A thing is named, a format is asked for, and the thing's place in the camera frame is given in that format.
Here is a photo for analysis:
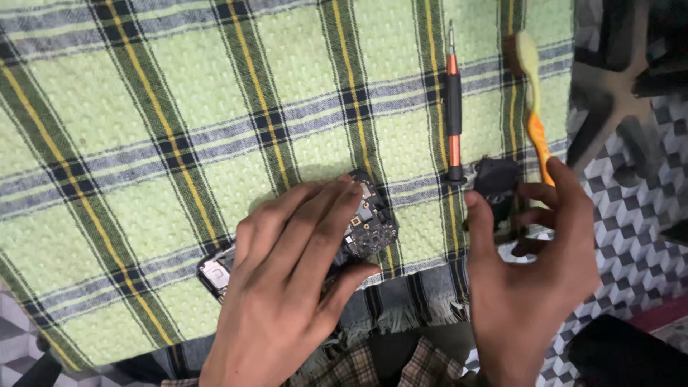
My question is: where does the green plaid cloth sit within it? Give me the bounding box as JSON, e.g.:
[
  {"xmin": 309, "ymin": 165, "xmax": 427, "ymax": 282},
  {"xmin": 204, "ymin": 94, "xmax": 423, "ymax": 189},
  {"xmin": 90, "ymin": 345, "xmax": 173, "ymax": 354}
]
[{"xmin": 0, "ymin": 0, "xmax": 576, "ymax": 373}]

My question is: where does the small black phone part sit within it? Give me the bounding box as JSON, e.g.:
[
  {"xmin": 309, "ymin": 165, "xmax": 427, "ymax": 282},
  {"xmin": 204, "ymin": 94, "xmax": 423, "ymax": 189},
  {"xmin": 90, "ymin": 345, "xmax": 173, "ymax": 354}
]
[{"xmin": 472, "ymin": 156, "xmax": 524, "ymax": 233}]

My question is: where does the orange and black screwdriver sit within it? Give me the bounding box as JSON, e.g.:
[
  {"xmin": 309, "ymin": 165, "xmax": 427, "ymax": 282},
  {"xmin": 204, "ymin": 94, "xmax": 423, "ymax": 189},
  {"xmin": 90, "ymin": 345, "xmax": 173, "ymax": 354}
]
[{"xmin": 444, "ymin": 20, "xmax": 468, "ymax": 187}]

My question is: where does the black star chair base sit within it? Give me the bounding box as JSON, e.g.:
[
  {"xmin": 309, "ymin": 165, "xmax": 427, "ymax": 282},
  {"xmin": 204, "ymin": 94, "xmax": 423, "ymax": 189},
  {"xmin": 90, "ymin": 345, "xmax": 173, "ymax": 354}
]
[{"xmin": 564, "ymin": 0, "xmax": 688, "ymax": 181}]

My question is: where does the small black object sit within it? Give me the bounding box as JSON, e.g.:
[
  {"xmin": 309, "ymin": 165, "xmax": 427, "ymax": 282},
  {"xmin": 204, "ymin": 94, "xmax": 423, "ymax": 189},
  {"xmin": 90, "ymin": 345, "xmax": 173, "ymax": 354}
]
[{"xmin": 11, "ymin": 349, "xmax": 63, "ymax": 387}]

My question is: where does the person's checked brown garment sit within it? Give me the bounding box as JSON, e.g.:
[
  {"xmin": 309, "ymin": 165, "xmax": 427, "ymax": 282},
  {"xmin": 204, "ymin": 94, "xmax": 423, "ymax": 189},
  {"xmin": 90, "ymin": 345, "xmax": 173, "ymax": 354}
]
[{"xmin": 161, "ymin": 336, "xmax": 487, "ymax": 387}]

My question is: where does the person's left hand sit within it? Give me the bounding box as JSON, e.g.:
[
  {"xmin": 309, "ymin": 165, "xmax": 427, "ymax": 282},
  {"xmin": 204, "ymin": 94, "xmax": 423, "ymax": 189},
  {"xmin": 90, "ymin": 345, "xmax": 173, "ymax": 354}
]
[{"xmin": 214, "ymin": 175, "xmax": 381, "ymax": 350}]

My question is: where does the yellow and orange toothbrush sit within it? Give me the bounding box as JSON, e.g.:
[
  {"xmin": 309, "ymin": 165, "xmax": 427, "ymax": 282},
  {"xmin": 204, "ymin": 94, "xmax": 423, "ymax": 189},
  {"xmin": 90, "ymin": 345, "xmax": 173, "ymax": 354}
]
[{"xmin": 504, "ymin": 29, "xmax": 556, "ymax": 188}]

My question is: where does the person's right hand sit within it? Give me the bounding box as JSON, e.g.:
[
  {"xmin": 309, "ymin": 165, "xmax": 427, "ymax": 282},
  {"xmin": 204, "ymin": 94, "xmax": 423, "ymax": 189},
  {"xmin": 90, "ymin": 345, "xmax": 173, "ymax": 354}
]
[{"xmin": 463, "ymin": 157, "xmax": 602, "ymax": 379}]

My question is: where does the smartphone with exposed board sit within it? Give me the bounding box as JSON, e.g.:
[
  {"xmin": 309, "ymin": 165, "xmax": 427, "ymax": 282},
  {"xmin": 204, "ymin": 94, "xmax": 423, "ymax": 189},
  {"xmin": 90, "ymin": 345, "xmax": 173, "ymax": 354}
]
[{"xmin": 196, "ymin": 169, "xmax": 400, "ymax": 304}]

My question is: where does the black fabric item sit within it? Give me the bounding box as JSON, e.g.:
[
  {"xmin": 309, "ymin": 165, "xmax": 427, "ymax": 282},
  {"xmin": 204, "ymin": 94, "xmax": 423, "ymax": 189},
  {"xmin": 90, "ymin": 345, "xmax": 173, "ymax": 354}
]
[{"xmin": 567, "ymin": 314, "xmax": 688, "ymax": 387}]

